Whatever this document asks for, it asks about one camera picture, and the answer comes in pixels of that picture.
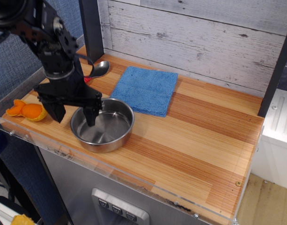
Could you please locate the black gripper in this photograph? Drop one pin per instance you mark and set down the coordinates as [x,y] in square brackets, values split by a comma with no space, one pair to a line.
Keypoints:
[70,90]

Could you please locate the stainless steel pot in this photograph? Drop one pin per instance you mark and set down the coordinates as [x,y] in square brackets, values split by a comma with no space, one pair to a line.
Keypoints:
[111,131]

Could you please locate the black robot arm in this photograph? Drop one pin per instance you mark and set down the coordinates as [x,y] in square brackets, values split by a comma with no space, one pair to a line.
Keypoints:
[38,25]

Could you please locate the blue folded cloth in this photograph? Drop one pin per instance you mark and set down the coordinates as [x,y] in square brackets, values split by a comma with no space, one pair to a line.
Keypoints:
[146,91]

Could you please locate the orange plush fish toy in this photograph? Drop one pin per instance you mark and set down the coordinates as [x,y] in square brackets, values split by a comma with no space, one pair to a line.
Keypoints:
[31,111]

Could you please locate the stainless steel cabinet front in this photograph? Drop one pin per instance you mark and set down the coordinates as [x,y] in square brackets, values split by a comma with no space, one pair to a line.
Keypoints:
[75,183]

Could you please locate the clear acrylic table guard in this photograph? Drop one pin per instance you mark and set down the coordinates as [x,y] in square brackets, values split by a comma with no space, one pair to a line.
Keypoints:
[197,158]

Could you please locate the silver control panel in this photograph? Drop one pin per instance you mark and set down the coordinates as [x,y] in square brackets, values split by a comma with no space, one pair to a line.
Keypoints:
[105,201]

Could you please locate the yellow black object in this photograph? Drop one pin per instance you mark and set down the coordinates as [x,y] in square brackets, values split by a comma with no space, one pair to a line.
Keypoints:
[17,220]

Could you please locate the white ribbed appliance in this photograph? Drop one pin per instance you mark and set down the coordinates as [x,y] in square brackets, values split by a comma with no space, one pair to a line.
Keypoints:
[270,160]

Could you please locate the red handled metal spoon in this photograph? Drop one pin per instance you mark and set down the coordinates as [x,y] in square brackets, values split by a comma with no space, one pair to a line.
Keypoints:
[99,70]

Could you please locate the left dark vertical post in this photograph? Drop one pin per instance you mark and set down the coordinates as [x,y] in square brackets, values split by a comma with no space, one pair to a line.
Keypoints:
[91,29]

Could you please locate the dark vertical post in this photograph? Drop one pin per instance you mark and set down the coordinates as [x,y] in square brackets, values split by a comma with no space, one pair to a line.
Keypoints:
[274,81]
[91,29]

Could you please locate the right dark vertical post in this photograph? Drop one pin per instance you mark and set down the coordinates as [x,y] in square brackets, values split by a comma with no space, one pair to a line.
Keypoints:
[274,81]

